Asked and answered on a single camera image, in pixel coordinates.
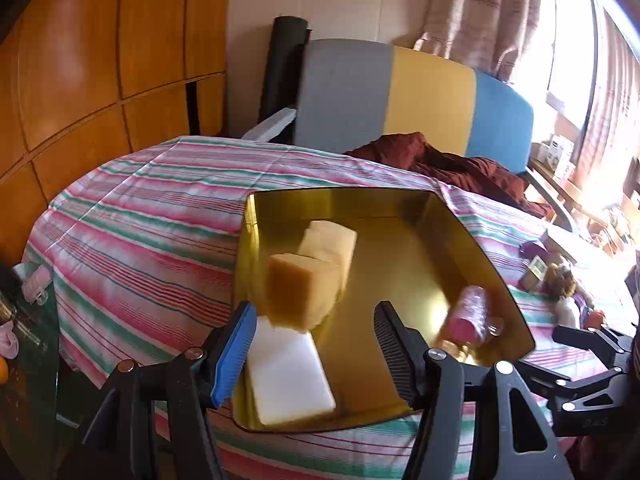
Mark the pale tissue box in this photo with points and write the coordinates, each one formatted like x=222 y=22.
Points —
x=560 y=242

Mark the white foam block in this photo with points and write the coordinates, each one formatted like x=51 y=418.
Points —
x=290 y=380

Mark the pink plastic clip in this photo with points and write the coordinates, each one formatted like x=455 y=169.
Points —
x=36 y=285

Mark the white box on bedside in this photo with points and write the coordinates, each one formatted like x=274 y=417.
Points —
x=560 y=154

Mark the yellow sponge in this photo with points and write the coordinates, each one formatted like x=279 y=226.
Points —
x=300 y=285

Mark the metal bed rail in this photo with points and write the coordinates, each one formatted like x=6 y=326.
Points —
x=550 y=200

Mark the wooden bedside table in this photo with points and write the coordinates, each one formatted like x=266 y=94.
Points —
x=575 y=195

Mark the gold metal tin box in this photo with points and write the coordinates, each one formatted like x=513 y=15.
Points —
x=400 y=250

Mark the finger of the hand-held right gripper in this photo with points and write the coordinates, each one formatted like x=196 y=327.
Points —
x=550 y=377
x=585 y=341

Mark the grey yellow blue chair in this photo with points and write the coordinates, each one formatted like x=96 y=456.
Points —
x=350 y=95

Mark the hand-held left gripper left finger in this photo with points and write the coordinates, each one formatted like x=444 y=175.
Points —
x=232 y=360

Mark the beige patterned curtain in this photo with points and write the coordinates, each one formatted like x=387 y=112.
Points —
x=615 y=90
x=480 y=10

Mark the small purple object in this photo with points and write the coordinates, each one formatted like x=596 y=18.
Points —
x=532 y=248

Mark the white foam board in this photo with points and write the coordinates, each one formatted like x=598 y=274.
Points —
x=270 y=125

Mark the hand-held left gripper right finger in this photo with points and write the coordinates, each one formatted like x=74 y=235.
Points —
x=395 y=355

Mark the small white bottle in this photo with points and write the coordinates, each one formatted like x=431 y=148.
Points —
x=567 y=312

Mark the window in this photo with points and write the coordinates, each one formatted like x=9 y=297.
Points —
x=565 y=50

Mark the yellow plush toy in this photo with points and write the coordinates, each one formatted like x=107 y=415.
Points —
x=560 y=280

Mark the black rolled mat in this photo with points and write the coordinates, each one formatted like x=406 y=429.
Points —
x=282 y=65

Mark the wooden wardrobe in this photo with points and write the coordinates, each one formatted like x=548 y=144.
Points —
x=100 y=60

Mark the striped pink green bedsheet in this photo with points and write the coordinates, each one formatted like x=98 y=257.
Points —
x=150 y=220

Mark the dark red blanket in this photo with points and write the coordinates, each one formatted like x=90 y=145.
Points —
x=450 y=165

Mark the pink plastic bottle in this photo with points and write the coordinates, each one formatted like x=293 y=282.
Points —
x=472 y=315

